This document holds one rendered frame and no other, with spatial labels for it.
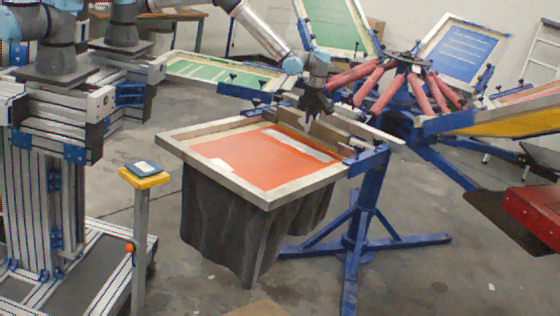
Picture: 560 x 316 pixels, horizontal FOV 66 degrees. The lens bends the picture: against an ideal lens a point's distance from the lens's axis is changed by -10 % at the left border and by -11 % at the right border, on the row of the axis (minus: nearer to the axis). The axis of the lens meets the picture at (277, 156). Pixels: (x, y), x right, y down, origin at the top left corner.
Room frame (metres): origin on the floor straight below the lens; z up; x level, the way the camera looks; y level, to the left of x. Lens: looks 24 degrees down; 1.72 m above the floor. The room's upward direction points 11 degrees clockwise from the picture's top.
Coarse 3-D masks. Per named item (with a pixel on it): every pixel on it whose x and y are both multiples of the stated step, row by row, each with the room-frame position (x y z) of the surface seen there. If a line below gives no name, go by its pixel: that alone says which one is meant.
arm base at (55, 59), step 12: (48, 48) 1.35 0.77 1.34; (60, 48) 1.36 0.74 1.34; (72, 48) 1.40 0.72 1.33; (36, 60) 1.37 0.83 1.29; (48, 60) 1.34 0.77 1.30; (60, 60) 1.36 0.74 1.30; (72, 60) 1.39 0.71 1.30; (48, 72) 1.33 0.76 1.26; (60, 72) 1.35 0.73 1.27; (72, 72) 1.39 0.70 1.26
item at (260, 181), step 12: (312, 144) 1.95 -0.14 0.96; (312, 156) 1.81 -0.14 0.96; (336, 156) 1.87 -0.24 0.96; (240, 168) 1.57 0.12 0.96; (300, 168) 1.67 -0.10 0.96; (312, 168) 1.70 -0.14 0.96; (252, 180) 1.50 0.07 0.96; (264, 180) 1.52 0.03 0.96; (276, 180) 1.53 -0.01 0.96; (288, 180) 1.55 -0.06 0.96
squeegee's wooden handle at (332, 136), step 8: (280, 112) 2.05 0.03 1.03; (288, 112) 2.03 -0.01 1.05; (296, 112) 2.02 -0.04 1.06; (280, 120) 2.05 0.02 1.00; (288, 120) 2.02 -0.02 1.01; (296, 120) 2.00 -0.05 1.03; (312, 120) 1.96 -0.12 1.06; (296, 128) 1.99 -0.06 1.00; (304, 128) 1.97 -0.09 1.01; (312, 128) 1.95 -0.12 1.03; (320, 128) 1.92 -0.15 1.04; (328, 128) 1.90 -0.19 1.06; (320, 136) 1.92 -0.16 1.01; (328, 136) 1.90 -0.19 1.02; (336, 136) 1.88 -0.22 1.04; (344, 136) 1.86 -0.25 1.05; (336, 144) 1.87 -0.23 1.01
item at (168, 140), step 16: (192, 128) 1.77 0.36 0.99; (208, 128) 1.82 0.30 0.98; (224, 128) 1.90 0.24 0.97; (160, 144) 1.62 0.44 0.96; (176, 144) 1.59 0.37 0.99; (368, 144) 1.99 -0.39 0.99; (192, 160) 1.51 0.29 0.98; (208, 160) 1.51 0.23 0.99; (224, 176) 1.42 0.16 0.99; (320, 176) 1.56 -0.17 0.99; (336, 176) 1.63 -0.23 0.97; (240, 192) 1.38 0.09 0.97; (256, 192) 1.35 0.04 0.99; (272, 192) 1.37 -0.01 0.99; (288, 192) 1.39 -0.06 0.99; (304, 192) 1.47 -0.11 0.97; (272, 208) 1.33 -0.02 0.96
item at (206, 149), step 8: (264, 128) 2.02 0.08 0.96; (272, 128) 2.04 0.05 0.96; (280, 128) 2.06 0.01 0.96; (232, 136) 1.86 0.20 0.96; (240, 136) 1.87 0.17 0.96; (248, 136) 1.89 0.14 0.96; (264, 136) 1.93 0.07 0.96; (288, 136) 1.99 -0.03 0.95; (296, 136) 2.00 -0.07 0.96; (200, 144) 1.71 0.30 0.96; (208, 144) 1.73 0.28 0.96; (216, 144) 1.74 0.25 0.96; (280, 144) 1.87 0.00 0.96; (288, 144) 1.89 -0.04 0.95; (200, 152) 1.64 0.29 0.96; (208, 152) 1.65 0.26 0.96; (216, 152) 1.67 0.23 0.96; (224, 160) 1.61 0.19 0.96; (232, 160) 1.63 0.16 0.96
